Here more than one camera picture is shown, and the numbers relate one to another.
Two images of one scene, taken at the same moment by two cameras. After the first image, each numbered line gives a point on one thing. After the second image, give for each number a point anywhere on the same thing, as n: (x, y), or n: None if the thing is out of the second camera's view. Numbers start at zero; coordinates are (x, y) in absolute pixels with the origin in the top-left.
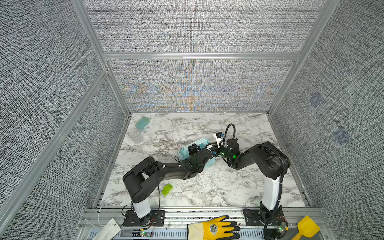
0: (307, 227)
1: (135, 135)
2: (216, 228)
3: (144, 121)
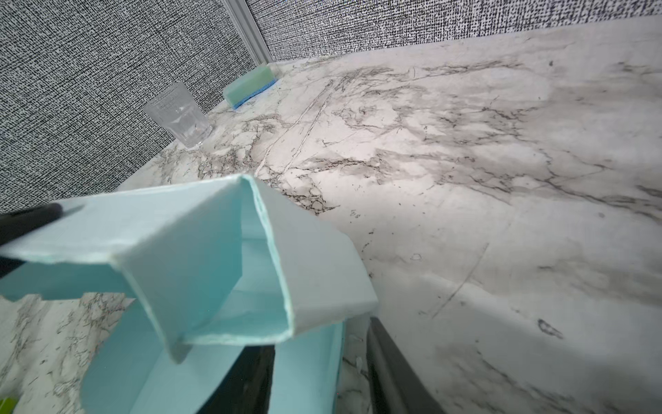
0: None
1: (179, 112)
2: None
3: (241, 90)
